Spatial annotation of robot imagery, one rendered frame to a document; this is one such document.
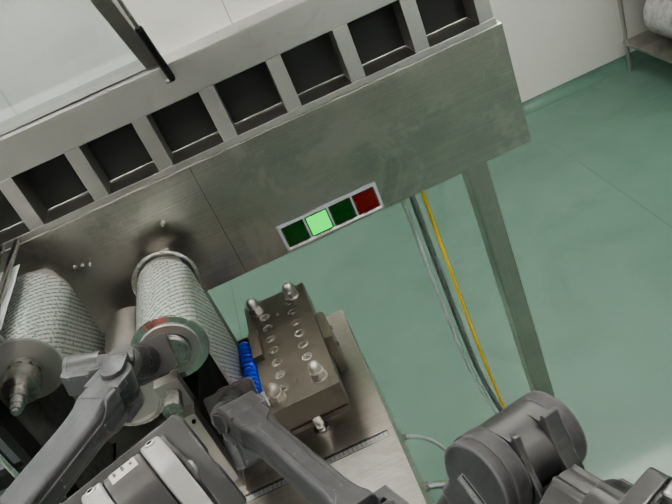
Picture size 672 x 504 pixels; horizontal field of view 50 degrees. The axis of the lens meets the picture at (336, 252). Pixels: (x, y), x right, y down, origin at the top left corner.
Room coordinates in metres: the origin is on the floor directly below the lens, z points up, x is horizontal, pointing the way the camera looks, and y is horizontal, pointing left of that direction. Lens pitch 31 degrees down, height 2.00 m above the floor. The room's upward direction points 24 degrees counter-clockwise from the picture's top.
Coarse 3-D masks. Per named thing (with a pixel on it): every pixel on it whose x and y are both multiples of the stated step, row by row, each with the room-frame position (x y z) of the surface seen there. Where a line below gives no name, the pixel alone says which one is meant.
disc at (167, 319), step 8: (152, 320) 1.16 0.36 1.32; (160, 320) 1.16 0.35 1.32; (168, 320) 1.16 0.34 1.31; (176, 320) 1.16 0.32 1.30; (184, 320) 1.16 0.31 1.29; (192, 320) 1.16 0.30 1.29; (144, 328) 1.16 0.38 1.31; (152, 328) 1.16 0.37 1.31; (192, 328) 1.16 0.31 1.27; (200, 328) 1.16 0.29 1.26; (136, 336) 1.16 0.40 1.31; (200, 336) 1.16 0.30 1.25; (208, 344) 1.16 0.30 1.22; (208, 352) 1.16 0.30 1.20; (200, 360) 1.16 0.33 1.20; (192, 368) 1.16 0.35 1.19; (184, 376) 1.16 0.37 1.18
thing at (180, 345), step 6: (168, 336) 1.15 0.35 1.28; (174, 336) 1.15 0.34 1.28; (180, 336) 1.15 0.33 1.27; (174, 342) 1.14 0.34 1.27; (180, 342) 1.14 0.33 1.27; (186, 342) 1.14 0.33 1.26; (174, 348) 1.14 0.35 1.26; (180, 348) 1.14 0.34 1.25; (186, 348) 1.14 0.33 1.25; (174, 354) 1.14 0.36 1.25; (180, 354) 1.14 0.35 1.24; (186, 354) 1.14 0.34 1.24; (180, 360) 1.14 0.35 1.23; (186, 360) 1.14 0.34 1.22; (180, 366) 1.14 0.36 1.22
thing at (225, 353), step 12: (216, 312) 1.40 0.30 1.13; (216, 324) 1.33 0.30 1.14; (216, 336) 1.27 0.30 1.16; (228, 336) 1.38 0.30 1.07; (216, 348) 1.21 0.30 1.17; (228, 348) 1.31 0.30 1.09; (216, 360) 1.17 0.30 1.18; (228, 360) 1.25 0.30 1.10; (228, 372) 1.19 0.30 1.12; (240, 372) 1.29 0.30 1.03
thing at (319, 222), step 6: (324, 210) 1.49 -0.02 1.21; (312, 216) 1.49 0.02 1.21; (318, 216) 1.49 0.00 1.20; (324, 216) 1.49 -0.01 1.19; (312, 222) 1.49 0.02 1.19; (318, 222) 1.49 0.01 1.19; (324, 222) 1.49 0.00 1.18; (330, 222) 1.49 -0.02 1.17; (312, 228) 1.49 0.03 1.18; (318, 228) 1.49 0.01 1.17; (324, 228) 1.49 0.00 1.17
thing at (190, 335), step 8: (160, 328) 1.15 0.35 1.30; (168, 328) 1.15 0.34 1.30; (176, 328) 1.15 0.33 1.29; (184, 328) 1.15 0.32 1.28; (144, 336) 1.16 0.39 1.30; (152, 336) 1.15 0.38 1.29; (184, 336) 1.15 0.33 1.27; (192, 336) 1.15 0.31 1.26; (192, 344) 1.15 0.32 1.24; (200, 344) 1.15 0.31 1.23; (192, 352) 1.15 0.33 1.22; (200, 352) 1.15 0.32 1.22; (192, 360) 1.15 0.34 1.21; (184, 368) 1.15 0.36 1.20
